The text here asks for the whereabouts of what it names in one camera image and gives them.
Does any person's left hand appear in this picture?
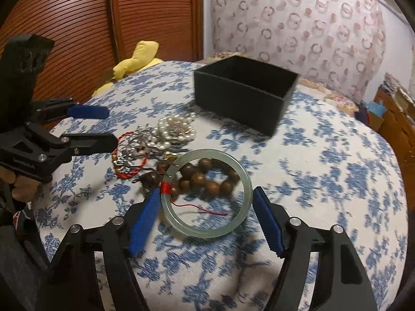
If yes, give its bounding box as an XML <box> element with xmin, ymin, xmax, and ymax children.
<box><xmin>10</xmin><ymin>172</ymin><xmax>41</xmax><ymax>205</ymax></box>

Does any pale green jade bangle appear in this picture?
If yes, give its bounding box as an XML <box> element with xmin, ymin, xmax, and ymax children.
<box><xmin>160</xmin><ymin>149</ymin><xmax>253</xmax><ymax>234</ymax></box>

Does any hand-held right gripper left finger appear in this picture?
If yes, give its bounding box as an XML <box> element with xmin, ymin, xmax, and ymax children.
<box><xmin>36</xmin><ymin>188</ymin><xmax>163</xmax><ymax>311</ymax></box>

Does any wooden cabinet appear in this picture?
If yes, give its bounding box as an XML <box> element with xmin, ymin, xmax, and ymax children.
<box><xmin>373</xmin><ymin>84</ymin><xmax>415</xmax><ymax>175</ymax></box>

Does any blue floral bed sheet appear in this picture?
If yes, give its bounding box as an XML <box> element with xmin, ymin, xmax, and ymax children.
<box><xmin>32</xmin><ymin>60</ymin><xmax>409</xmax><ymax>311</ymax></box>

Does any sheer curtain with circle pattern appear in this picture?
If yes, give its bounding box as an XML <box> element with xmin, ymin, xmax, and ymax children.
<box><xmin>207</xmin><ymin>0</ymin><xmax>388</xmax><ymax>104</ymax></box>

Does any silver chain bracelet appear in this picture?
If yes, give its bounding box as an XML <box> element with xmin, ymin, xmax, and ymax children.
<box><xmin>118</xmin><ymin>125</ymin><xmax>157</xmax><ymax>169</ymax></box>

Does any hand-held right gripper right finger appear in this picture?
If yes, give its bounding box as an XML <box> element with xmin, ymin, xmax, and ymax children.
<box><xmin>252</xmin><ymin>186</ymin><xmax>380</xmax><ymax>311</ymax></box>

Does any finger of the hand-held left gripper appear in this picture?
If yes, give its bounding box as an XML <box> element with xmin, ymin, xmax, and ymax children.
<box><xmin>49</xmin><ymin>132</ymin><xmax>118</xmax><ymax>165</ymax></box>
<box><xmin>32</xmin><ymin>98</ymin><xmax>109</xmax><ymax>124</ymax></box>

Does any yellow plush toy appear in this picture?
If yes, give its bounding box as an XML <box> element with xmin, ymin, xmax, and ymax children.
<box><xmin>92</xmin><ymin>40</ymin><xmax>163</xmax><ymax>98</ymax></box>

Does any wooden slatted wardrobe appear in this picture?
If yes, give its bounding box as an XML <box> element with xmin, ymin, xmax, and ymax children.
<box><xmin>0</xmin><ymin>0</ymin><xmax>204</xmax><ymax>117</ymax></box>

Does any white pearl necklace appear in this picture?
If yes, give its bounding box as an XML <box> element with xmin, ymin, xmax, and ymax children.
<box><xmin>147</xmin><ymin>112</ymin><xmax>197</xmax><ymax>150</ymax></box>

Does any brown wooden bead bracelet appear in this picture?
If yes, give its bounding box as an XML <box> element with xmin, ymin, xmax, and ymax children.
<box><xmin>133</xmin><ymin>158</ymin><xmax>241</xmax><ymax>201</ymax></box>

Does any red braided string bracelet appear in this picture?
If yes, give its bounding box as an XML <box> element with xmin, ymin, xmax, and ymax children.
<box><xmin>112</xmin><ymin>132</ymin><xmax>150</xmax><ymax>179</ymax></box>

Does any black square box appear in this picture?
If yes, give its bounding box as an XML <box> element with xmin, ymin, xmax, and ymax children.
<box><xmin>194</xmin><ymin>55</ymin><xmax>299</xmax><ymax>137</ymax></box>

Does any box with blue tissue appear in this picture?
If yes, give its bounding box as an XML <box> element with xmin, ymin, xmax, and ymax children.
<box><xmin>355</xmin><ymin>100</ymin><xmax>386</xmax><ymax>127</ymax></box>

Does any cardboard box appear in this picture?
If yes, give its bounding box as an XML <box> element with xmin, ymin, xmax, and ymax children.
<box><xmin>384</xmin><ymin>73</ymin><xmax>415</xmax><ymax>112</ymax></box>

